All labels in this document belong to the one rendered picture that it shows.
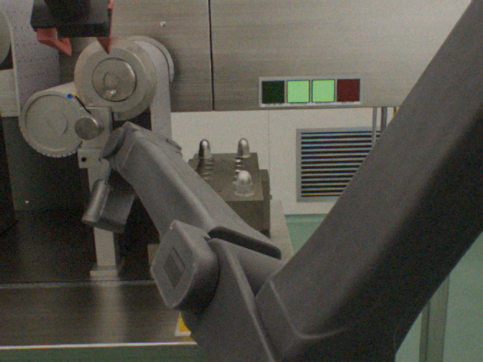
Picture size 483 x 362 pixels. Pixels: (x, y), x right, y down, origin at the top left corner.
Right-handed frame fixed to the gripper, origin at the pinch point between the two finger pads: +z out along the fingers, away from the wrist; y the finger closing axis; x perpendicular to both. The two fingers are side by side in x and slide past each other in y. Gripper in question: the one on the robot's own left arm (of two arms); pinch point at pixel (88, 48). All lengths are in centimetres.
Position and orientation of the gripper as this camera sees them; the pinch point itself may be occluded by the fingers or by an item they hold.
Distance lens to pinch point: 87.2
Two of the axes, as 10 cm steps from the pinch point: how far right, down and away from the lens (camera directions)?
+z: 0.1, 4.3, 9.0
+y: 10.0, -0.4, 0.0
